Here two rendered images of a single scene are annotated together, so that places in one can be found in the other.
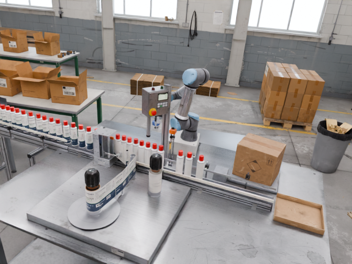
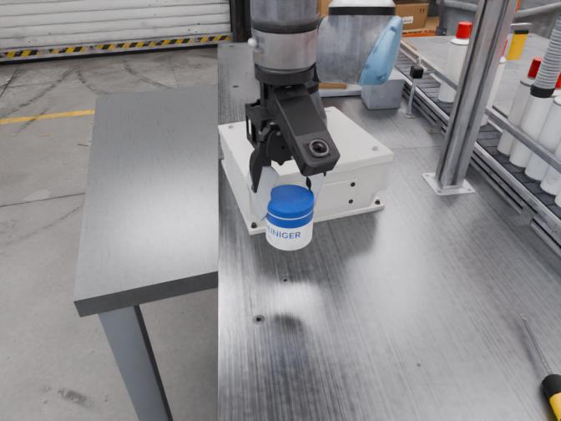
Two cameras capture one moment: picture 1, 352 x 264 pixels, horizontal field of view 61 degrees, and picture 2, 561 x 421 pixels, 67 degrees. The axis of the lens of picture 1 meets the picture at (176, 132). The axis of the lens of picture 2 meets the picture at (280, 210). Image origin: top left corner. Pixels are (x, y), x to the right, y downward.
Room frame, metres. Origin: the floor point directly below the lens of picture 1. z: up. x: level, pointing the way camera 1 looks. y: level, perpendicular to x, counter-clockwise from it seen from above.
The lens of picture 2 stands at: (2.71, 0.62, 1.33)
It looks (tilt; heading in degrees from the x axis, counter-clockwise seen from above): 36 degrees down; 244
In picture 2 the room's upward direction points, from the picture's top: straight up
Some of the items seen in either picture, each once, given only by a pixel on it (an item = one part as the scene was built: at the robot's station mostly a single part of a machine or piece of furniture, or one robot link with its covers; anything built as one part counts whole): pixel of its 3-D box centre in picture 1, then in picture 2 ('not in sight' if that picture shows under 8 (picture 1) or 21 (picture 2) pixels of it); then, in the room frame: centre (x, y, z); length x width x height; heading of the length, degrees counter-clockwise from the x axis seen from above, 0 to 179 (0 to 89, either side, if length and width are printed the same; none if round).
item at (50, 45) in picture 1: (46, 44); not in sight; (5.64, 2.56, 0.97); 0.43 x 0.42 x 0.37; 168
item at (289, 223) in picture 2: (155, 124); (289, 217); (2.48, 0.19, 0.96); 0.07 x 0.07 x 0.07
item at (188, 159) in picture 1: (188, 164); not in sight; (1.81, -0.11, 0.98); 0.05 x 0.05 x 0.20
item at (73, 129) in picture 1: (74, 134); not in sight; (2.14, 0.83, 0.98); 0.05 x 0.05 x 0.20
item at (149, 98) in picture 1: (155, 101); not in sight; (1.99, 0.16, 1.38); 0.17 x 0.10 x 0.19; 126
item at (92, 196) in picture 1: (92, 190); not in sight; (1.37, 0.45, 1.04); 0.09 x 0.09 x 0.29
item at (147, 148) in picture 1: (147, 154); (557, 130); (1.91, 0.20, 0.98); 0.05 x 0.05 x 0.20
